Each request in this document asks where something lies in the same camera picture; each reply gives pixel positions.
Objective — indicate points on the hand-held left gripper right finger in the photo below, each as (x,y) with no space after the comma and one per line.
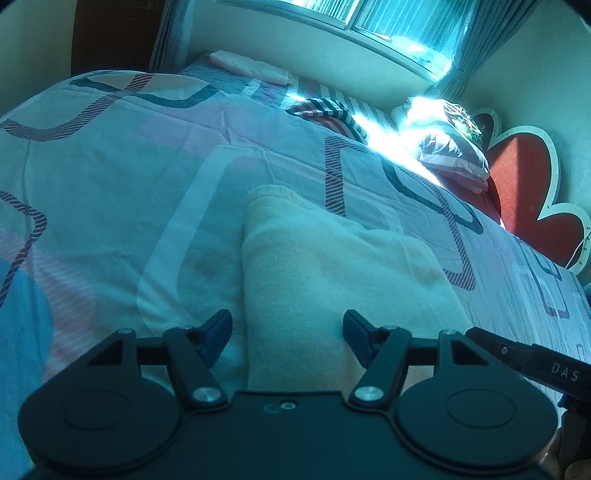
(356,339)

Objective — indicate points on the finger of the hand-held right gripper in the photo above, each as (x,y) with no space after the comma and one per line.
(501,347)

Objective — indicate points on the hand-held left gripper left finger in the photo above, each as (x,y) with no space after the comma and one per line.
(217,339)

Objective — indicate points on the white towel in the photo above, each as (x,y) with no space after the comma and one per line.
(323,267)

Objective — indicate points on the red heart-shaped headboard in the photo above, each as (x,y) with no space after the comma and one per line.
(526,180)

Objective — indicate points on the patterned bed cover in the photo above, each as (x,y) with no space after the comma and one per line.
(115,184)

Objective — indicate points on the stacked pillows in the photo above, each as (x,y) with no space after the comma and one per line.
(448,147)

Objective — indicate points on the dark striped cloth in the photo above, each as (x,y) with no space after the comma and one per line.
(332,113)

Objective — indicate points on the colourful floral cloth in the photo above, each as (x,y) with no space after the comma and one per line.
(464,121)

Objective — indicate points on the striped bed sheet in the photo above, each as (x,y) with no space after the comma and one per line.
(258,87)

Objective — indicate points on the white folded cloth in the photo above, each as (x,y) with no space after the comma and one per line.
(251,67)

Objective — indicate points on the grey curtain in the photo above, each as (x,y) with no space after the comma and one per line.
(168,32)
(480,41)

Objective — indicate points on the window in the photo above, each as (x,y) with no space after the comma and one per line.
(369,23)

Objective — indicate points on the dark brown wardrobe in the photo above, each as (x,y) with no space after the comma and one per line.
(111,34)

